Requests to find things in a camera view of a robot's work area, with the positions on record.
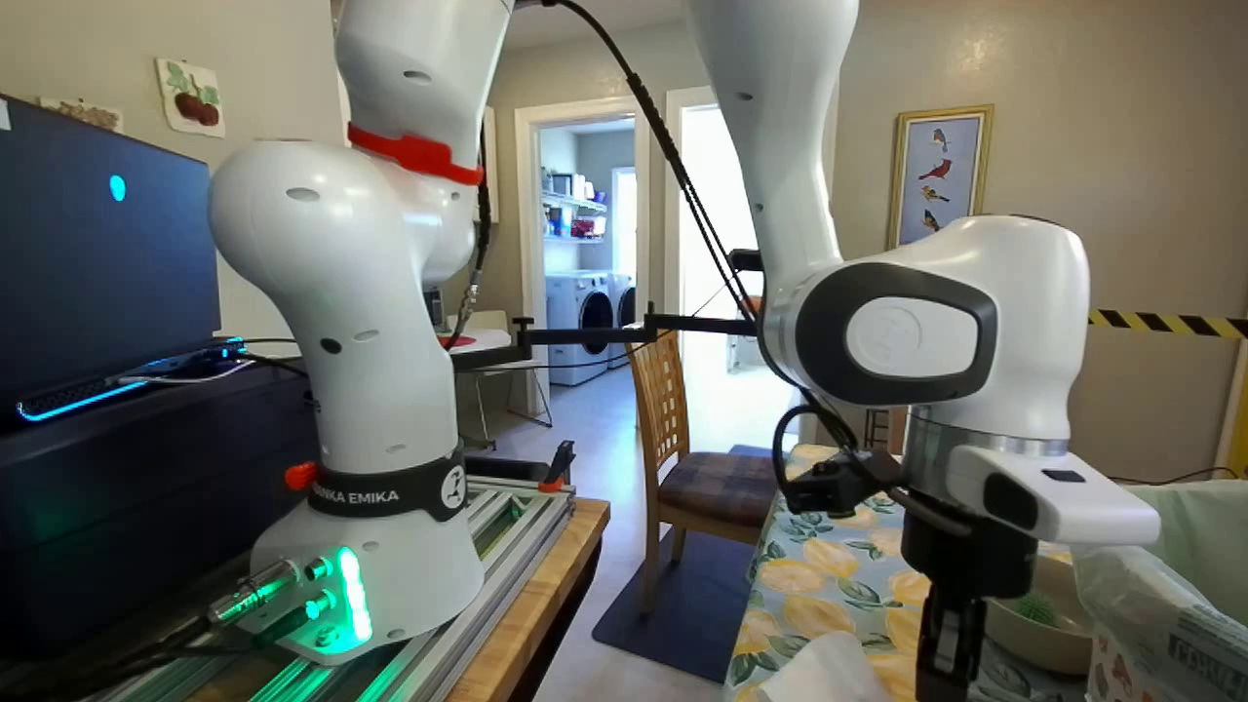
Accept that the black cable clamp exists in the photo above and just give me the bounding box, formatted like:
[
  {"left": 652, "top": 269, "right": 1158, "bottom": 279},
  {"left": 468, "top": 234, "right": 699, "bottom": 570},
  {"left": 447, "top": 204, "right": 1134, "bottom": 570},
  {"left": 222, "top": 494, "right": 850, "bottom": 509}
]
[{"left": 777, "top": 443, "right": 916, "bottom": 517}]

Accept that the dark blue floor mat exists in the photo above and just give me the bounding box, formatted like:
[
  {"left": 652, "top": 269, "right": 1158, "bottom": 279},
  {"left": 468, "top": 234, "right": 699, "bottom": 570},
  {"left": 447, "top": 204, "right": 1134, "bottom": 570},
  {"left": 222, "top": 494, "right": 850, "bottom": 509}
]
[{"left": 590, "top": 522, "right": 765, "bottom": 690}]

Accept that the yellow black caution tape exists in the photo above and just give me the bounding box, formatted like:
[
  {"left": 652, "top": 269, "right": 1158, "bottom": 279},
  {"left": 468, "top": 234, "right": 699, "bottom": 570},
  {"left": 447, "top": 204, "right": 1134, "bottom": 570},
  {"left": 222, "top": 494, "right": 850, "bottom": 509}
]
[{"left": 1088, "top": 305, "right": 1248, "bottom": 347}]

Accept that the wooden workbench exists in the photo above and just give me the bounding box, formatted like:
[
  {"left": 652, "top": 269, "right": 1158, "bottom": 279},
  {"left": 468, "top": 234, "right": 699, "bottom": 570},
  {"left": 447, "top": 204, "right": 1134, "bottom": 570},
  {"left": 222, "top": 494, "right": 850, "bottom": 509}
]
[{"left": 445, "top": 494, "right": 617, "bottom": 702}]

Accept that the black cabinet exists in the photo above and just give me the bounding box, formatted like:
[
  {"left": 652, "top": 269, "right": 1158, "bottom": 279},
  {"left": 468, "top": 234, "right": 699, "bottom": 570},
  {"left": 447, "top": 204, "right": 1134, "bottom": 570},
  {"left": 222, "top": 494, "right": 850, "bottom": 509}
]
[{"left": 0, "top": 360, "right": 325, "bottom": 659}]

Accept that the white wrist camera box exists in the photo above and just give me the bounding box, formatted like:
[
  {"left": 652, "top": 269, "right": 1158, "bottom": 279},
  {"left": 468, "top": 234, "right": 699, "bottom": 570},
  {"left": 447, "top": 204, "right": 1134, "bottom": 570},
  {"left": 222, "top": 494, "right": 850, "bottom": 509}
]
[{"left": 942, "top": 442, "right": 1164, "bottom": 550}]

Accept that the white side table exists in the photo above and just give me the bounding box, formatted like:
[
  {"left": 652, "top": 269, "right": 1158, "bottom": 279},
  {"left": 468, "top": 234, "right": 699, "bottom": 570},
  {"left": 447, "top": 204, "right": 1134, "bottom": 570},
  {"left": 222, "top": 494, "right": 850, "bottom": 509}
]
[{"left": 434, "top": 309, "right": 562, "bottom": 453}]

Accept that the wooden chair with seat cushion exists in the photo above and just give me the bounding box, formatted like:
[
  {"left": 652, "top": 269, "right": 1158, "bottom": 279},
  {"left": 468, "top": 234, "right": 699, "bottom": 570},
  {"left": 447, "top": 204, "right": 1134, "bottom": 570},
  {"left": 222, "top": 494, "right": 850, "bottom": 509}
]
[{"left": 625, "top": 326, "right": 795, "bottom": 616}]

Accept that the black clamp orange handle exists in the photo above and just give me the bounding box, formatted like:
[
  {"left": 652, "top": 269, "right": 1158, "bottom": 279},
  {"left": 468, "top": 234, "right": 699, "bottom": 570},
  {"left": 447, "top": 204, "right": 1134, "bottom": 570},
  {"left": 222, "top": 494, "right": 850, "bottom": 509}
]
[{"left": 464, "top": 438, "right": 581, "bottom": 500}]

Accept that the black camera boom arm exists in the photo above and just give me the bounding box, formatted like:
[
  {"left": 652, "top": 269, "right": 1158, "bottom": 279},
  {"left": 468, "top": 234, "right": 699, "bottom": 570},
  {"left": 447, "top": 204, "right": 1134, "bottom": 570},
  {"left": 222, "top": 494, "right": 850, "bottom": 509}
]
[{"left": 507, "top": 301, "right": 767, "bottom": 360}]

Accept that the framed bird picture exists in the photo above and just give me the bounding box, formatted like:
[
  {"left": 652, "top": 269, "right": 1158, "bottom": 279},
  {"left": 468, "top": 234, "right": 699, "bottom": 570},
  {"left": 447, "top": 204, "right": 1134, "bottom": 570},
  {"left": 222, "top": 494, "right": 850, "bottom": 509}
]
[{"left": 886, "top": 106, "right": 999, "bottom": 252}]

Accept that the lemon print tablecloth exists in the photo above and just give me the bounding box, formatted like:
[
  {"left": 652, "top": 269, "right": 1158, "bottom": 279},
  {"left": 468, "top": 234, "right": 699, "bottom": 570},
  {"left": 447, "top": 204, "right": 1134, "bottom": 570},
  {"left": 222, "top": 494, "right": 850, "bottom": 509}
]
[{"left": 722, "top": 442, "right": 994, "bottom": 702}]

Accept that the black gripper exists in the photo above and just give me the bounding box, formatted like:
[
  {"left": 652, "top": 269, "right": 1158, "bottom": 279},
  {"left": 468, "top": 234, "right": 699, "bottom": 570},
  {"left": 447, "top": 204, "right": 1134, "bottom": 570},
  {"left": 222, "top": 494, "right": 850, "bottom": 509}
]
[{"left": 898, "top": 490, "right": 1045, "bottom": 702}]

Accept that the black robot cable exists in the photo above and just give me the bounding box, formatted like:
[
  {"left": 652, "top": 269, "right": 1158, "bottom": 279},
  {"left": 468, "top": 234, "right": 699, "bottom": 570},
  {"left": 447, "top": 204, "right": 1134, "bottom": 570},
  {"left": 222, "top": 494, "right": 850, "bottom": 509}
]
[{"left": 533, "top": 0, "right": 912, "bottom": 522}]

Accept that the aluminium mounting rail plate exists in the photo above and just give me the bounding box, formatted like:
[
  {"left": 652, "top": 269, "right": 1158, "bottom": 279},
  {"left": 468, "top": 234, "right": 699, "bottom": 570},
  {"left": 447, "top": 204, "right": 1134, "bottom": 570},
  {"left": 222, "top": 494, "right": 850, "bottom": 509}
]
[{"left": 93, "top": 472, "right": 581, "bottom": 702}]

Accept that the black computer monitor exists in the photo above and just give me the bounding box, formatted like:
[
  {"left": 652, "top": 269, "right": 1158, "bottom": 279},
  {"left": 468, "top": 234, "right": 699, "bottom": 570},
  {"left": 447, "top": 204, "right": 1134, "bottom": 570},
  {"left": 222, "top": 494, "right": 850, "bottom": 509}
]
[{"left": 0, "top": 89, "right": 226, "bottom": 411}]

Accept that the orange knob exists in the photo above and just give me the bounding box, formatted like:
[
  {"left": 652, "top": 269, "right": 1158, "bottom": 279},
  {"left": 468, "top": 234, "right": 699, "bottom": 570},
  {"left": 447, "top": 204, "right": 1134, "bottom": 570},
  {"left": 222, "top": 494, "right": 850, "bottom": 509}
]
[{"left": 279, "top": 453, "right": 325, "bottom": 494}]

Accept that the glowing blue edged device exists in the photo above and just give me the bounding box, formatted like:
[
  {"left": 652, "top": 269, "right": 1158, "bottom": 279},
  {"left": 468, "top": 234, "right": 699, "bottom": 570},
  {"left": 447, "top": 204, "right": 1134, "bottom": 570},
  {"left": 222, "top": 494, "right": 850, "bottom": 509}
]
[{"left": 11, "top": 335, "right": 258, "bottom": 430}]

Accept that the fruit wall picture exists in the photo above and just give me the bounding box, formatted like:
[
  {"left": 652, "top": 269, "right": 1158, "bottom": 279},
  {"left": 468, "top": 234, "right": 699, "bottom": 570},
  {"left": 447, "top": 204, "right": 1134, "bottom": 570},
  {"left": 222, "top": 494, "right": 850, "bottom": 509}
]
[{"left": 152, "top": 50, "right": 231, "bottom": 139}]

